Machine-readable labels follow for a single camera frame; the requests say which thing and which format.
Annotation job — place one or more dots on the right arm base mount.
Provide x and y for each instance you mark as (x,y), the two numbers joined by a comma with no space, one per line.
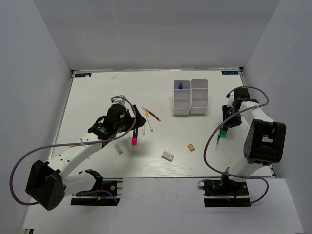
(221,194)

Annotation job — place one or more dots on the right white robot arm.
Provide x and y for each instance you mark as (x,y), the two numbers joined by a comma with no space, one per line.
(265,139)

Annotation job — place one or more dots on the yellow cap white marker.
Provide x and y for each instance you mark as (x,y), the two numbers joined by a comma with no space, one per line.
(130,141)

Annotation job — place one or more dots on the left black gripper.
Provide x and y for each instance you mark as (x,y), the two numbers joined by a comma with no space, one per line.
(140,121)

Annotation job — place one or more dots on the white divided container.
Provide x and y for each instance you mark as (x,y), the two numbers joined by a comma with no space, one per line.
(181,98)
(199,96)

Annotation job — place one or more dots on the pink black highlighter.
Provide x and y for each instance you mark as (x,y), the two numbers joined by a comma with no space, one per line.
(135,136)

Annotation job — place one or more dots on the green clear pen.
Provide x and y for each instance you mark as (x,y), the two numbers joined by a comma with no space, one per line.
(217,143)

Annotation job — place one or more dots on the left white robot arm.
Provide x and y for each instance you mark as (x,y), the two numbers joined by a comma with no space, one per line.
(50,182)

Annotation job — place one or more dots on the left white divided container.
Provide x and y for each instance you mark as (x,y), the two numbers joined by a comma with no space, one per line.
(181,98)

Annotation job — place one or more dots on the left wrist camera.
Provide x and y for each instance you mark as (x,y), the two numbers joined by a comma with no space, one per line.
(118,100)

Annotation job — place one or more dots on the orange cap white marker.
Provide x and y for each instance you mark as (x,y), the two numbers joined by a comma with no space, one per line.
(149,122)

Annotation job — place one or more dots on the red orange pen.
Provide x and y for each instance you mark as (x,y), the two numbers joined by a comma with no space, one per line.
(150,113)

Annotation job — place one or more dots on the green black highlighter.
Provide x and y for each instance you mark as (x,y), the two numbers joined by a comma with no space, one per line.
(224,130)

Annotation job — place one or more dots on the grey white eraser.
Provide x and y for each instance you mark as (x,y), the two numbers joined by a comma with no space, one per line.
(118,149)

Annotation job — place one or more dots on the right white divided container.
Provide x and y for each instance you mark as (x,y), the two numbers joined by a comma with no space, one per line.
(199,96)

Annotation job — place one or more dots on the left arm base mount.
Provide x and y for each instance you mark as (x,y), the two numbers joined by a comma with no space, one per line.
(108,194)

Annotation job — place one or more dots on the white staples box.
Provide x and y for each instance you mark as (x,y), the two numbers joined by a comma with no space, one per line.
(167,156)

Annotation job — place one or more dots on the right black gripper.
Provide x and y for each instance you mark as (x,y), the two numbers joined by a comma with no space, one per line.
(225,109)

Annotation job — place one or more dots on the yellow eraser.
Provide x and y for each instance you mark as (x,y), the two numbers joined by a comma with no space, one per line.
(191,147)

